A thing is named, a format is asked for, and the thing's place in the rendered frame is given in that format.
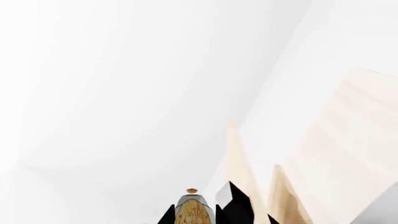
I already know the light wooden wine rack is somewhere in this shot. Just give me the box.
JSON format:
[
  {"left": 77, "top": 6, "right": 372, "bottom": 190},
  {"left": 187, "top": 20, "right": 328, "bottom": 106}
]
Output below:
[{"left": 222, "top": 67, "right": 398, "bottom": 224}]

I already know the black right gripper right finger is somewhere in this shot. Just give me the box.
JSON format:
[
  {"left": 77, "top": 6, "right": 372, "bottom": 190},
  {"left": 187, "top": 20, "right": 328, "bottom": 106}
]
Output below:
[{"left": 215, "top": 203, "right": 233, "bottom": 224}]

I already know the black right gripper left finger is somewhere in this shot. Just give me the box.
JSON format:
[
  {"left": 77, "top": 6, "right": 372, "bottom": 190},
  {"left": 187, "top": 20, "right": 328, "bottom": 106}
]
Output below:
[{"left": 157, "top": 203, "right": 177, "bottom": 224}]

